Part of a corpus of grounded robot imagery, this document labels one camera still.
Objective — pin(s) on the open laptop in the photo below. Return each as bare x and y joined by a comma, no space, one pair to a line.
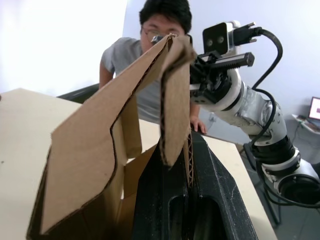
315,107

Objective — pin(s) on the white side desk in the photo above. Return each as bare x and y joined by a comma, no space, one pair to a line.
306,123

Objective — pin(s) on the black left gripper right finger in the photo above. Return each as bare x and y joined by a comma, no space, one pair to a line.
220,205

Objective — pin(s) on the person's left hand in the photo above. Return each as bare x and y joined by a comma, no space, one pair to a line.
198,125

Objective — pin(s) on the person in grey t-shirt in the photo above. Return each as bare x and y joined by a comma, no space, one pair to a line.
120,60

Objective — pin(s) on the thin-rimmed glasses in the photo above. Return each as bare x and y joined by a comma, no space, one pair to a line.
150,32

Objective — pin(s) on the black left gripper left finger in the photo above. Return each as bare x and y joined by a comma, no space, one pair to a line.
160,205

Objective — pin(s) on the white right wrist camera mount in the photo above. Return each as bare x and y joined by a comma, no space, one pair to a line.
231,37

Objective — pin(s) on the small brown cardboard box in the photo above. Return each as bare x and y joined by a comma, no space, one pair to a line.
85,150

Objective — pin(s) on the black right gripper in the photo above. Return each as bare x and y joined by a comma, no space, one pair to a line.
215,87

